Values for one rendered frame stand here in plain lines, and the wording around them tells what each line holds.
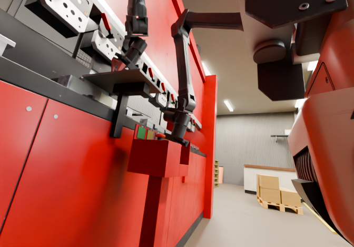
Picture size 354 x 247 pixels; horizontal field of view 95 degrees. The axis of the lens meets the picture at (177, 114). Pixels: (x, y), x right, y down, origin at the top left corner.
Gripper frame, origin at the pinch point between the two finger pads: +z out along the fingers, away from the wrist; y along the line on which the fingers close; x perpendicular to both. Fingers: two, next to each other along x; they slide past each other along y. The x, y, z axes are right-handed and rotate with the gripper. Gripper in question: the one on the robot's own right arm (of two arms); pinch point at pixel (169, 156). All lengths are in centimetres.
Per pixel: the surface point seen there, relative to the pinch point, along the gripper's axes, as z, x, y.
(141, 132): -5.7, 11.3, 9.9
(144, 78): -24.4, 22.7, 8.7
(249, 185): 42, -549, -19
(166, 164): 0.9, 14.8, -7.7
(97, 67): -25, 24, 36
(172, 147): -4.8, 12.1, -6.1
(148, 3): -84, 3, 52
